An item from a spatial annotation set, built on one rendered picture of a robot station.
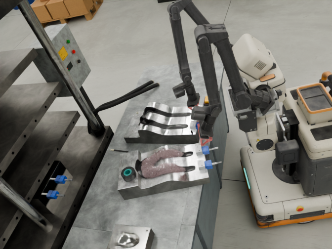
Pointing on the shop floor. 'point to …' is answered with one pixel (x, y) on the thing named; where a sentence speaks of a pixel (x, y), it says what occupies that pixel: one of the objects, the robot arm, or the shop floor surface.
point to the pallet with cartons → (64, 10)
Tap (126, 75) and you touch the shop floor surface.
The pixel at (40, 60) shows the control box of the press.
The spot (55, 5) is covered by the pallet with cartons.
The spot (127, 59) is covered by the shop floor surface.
